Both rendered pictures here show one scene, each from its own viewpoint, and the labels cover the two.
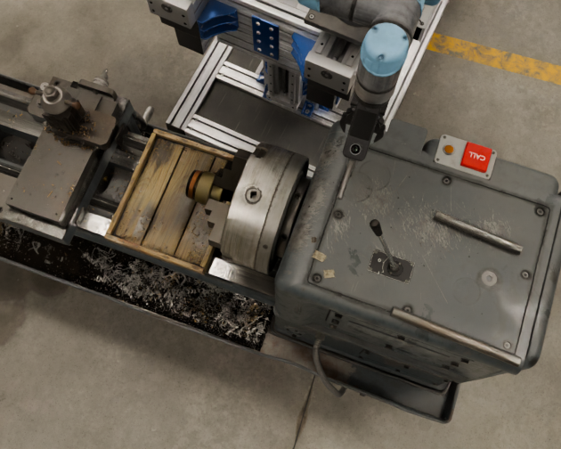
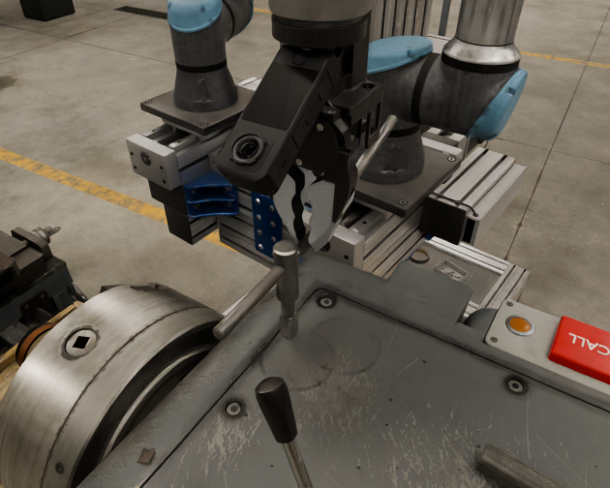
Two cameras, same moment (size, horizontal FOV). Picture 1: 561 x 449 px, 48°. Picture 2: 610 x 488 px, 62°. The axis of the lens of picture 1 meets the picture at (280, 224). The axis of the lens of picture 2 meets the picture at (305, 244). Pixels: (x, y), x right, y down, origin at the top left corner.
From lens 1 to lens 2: 0.99 m
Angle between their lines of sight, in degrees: 34
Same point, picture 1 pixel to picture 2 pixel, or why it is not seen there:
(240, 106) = not seen: hidden behind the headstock
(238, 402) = not seen: outside the picture
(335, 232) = (208, 448)
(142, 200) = not seen: outside the picture
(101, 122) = not seen: outside the picture
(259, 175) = (114, 310)
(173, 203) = not seen: hidden behind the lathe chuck
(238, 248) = (13, 464)
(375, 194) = (336, 382)
